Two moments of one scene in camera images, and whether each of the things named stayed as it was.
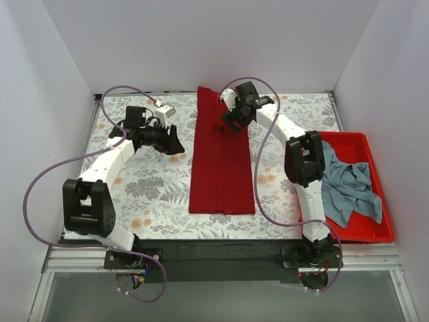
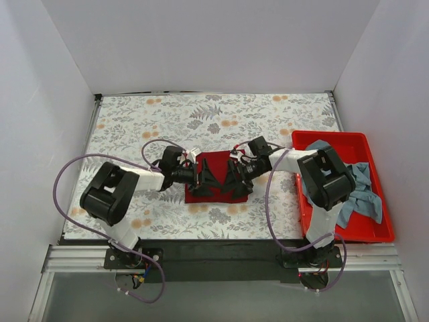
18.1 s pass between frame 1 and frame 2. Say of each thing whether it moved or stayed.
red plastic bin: stayed
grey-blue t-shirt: stayed
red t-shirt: moved
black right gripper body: moved
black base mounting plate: stayed
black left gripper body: moved
